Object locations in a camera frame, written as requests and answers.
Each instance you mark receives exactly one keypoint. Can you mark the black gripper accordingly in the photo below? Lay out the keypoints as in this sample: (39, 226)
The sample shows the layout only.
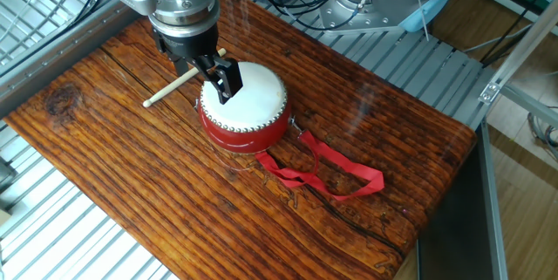
(187, 46)

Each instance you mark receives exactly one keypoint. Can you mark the wooden drumstick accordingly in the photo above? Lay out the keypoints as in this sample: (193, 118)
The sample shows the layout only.
(170, 89)

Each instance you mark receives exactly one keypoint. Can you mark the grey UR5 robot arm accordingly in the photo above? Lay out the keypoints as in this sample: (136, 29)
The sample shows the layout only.
(375, 9)

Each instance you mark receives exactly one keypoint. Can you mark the red drum with white skin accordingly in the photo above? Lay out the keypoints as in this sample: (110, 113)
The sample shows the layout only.
(257, 110)

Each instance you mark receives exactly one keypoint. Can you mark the metal snap hook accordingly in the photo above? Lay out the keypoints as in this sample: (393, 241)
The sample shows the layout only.
(296, 125)

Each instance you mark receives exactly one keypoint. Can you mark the wood-grain table mat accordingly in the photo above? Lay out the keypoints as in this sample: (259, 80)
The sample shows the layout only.
(131, 175)

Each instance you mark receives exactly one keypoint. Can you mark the aluminium profile rail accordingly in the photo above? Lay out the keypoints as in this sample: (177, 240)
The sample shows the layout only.
(65, 57)

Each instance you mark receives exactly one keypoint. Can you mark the metal corner bracket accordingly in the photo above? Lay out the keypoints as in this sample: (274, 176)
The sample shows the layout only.
(489, 93)

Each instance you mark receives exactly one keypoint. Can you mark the aluminium frame post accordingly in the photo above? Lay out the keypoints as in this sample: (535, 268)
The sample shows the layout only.
(523, 44)

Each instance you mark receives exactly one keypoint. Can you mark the aluminium table edge rail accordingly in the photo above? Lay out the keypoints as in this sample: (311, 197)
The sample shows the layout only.
(494, 210)

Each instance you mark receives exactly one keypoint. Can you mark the aluminium frame beam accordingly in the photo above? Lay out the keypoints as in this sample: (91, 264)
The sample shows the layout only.
(532, 103)

